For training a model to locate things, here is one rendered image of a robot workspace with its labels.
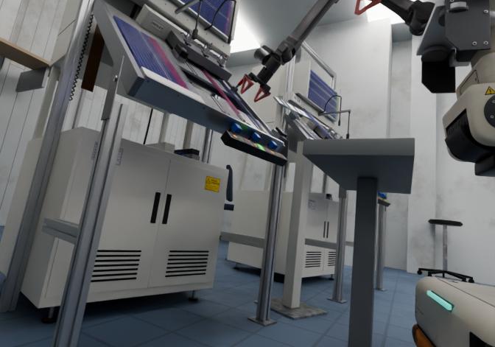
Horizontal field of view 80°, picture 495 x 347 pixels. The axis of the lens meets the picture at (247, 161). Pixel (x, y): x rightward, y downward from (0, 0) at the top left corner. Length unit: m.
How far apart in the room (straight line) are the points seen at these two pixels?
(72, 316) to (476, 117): 1.07
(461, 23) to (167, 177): 1.07
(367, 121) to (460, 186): 1.47
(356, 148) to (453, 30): 0.45
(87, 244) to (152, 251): 0.48
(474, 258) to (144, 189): 4.17
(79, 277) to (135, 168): 0.49
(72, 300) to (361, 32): 4.57
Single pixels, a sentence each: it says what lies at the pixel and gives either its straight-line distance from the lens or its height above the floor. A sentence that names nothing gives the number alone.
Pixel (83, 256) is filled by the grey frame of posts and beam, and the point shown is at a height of 0.26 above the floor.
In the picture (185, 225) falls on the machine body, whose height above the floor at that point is 0.33.
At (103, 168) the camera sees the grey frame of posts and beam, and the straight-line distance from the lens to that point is 0.80.
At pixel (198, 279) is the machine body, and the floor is 0.11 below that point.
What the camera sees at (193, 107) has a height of 0.71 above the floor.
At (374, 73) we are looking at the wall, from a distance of 4.46.
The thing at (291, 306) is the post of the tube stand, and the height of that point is 0.02.
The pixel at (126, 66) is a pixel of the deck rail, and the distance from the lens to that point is 0.95.
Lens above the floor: 0.39
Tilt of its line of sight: 11 degrees up
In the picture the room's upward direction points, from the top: 7 degrees clockwise
